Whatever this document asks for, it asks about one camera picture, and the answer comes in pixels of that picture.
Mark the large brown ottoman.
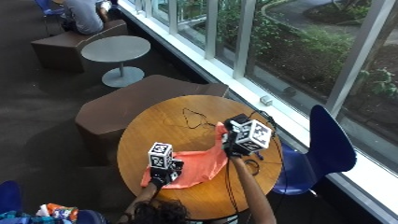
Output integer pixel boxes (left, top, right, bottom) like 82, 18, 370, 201
73, 74, 230, 166

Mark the black glove cable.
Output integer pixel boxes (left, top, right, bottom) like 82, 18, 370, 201
224, 155, 241, 217

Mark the thin black cable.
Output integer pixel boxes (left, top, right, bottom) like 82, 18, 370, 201
180, 107, 218, 131

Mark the small grey box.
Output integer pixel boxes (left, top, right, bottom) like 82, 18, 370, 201
258, 94, 274, 107

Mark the colourful snack packet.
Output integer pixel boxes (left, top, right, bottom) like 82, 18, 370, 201
35, 203, 80, 223

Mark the teal patterned cloth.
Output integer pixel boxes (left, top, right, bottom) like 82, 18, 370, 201
0, 210, 64, 224

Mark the black coiled cable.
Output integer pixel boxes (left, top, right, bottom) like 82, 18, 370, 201
242, 158, 261, 177

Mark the person's right hand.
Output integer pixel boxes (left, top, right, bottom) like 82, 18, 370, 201
221, 113, 262, 158

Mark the person's left hand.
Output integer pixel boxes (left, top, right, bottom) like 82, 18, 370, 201
149, 159, 185, 189

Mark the round grey side table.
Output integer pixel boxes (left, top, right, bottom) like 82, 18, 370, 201
80, 35, 152, 89

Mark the blue plastic chair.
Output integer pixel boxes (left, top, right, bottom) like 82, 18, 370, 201
33, 0, 66, 21
273, 104, 358, 197
0, 180, 25, 216

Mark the small brown ottoman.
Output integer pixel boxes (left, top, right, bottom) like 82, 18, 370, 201
29, 19, 129, 75

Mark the white marker cube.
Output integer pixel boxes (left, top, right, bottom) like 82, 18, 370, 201
229, 119, 274, 153
146, 141, 174, 171

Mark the orange cloth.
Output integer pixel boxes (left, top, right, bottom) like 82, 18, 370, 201
140, 121, 230, 190

